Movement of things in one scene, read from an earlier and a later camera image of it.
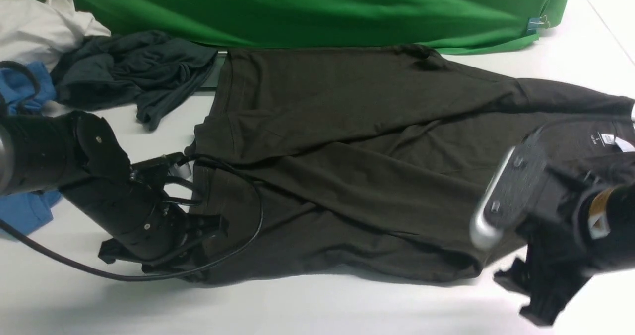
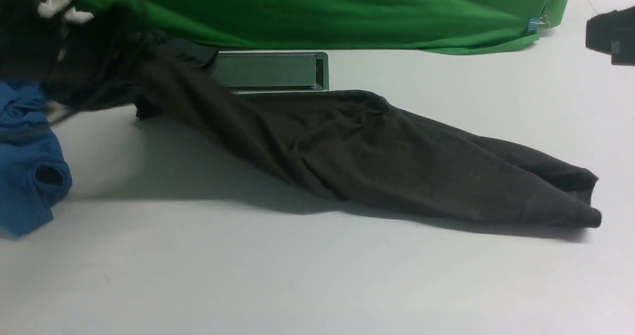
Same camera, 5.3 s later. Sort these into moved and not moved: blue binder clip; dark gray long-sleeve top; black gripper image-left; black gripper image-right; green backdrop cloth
Moved: dark gray long-sleeve top; black gripper image-right; black gripper image-left
Not moved: green backdrop cloth; blue binder clip
